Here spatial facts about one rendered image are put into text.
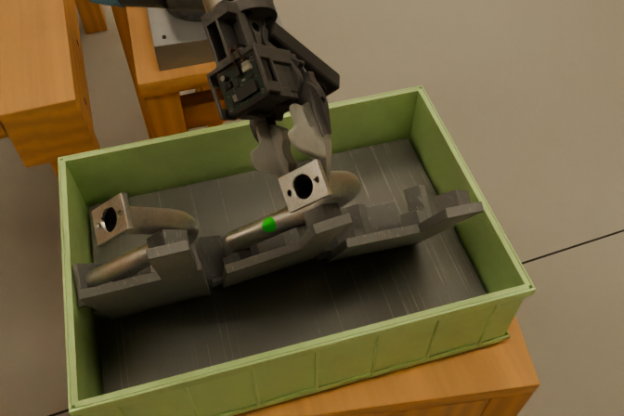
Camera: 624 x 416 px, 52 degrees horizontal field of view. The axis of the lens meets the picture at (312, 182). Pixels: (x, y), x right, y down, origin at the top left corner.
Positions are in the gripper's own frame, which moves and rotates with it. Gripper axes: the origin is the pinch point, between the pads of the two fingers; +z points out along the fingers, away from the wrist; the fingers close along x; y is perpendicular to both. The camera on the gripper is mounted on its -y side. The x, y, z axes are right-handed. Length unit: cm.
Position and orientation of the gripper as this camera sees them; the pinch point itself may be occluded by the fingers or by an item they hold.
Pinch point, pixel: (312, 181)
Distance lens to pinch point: 69.0
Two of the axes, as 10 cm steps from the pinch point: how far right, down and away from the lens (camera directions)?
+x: 7.6, -3.6, -5.4
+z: 3.2, 9.3, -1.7
